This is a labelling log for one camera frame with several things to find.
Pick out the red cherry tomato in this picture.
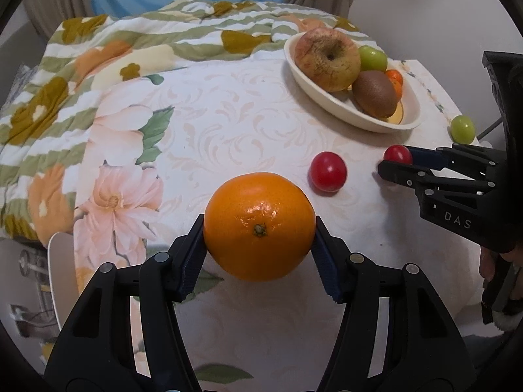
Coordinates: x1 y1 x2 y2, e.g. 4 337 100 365
383 144 413 166
309 151 348 194

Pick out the green apple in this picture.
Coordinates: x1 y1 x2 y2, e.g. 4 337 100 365
358 45 388 72
450 115 476 144

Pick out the brown kiwi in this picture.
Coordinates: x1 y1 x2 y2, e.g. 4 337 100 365
352 71 398 120

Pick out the wrinkled red yellow apple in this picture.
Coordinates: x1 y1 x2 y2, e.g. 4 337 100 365
294 27 362 92

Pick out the large orange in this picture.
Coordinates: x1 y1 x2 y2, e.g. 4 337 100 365
203 172 316 282

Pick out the person's right hand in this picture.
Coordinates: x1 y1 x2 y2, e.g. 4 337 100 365
479 246 523 300

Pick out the cream yellow bowl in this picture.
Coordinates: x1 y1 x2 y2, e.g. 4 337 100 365
284 33 424 134

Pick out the small orange in bowl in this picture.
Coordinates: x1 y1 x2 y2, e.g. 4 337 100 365
385 69 403 101

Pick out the green apple in bowl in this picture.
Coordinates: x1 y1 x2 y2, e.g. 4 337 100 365
358 45 388 72

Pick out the floral white tablecloth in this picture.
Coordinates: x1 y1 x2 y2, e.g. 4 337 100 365
74 58 481 391

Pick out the green striped floral quilt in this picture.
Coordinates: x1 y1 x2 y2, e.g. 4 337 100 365
1 0 373 244

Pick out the grey patterned pillow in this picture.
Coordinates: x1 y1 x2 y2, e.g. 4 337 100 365
1 64 38 110

